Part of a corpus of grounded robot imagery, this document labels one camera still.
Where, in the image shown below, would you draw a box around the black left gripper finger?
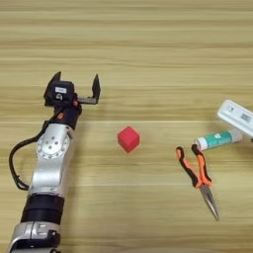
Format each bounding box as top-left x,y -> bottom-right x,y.
48,71 -> 62,85
77,73 -> 101,106

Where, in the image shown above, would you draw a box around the white oblong plastic device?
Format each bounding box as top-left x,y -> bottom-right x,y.
216,99 -> 253,139

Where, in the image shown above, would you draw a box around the red foam cube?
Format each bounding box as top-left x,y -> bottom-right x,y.
117,126 -> 140,154

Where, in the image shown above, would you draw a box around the orange black needle-nose pliers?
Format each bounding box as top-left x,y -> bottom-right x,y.
175,143 -> 221,222

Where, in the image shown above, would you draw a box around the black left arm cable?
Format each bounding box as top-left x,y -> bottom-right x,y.
8,112 -> 64,192

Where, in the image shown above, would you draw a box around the green white tube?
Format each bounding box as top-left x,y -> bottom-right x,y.
194,127 -> 243,151

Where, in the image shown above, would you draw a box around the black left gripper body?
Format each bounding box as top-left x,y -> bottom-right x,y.
48,105 -> 83,130

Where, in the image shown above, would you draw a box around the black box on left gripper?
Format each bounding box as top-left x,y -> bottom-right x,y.
43,79 -> 77,108

